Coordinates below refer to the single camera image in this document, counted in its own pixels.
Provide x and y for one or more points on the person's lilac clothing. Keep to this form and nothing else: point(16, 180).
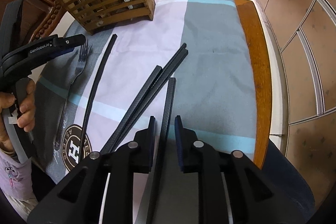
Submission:
point(14, 176)

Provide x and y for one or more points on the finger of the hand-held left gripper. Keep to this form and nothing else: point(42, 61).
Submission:
point(68, 41)

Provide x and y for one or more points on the wooden table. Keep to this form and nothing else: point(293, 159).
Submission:
point(256, 56)

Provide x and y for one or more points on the person's left hand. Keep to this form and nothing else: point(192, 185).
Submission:
point(27, 108)

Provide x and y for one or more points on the grey lilac striped cloth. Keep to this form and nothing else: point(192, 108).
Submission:
point(210, 69)

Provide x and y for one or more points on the person's jeans leg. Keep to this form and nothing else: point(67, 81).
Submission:
point(288, 176)

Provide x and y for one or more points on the black chopstick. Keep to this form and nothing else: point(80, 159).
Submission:
point(98, 77)
point(147, 85)
point(175, 56)
point(168, 103)
point(180, 63)

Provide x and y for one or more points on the steel fork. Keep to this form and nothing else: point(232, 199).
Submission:
point(78, 69)

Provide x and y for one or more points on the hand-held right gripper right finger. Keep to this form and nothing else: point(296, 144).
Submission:
point(179, 145)

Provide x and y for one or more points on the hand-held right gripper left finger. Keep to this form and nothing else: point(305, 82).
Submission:
point(152, 140)

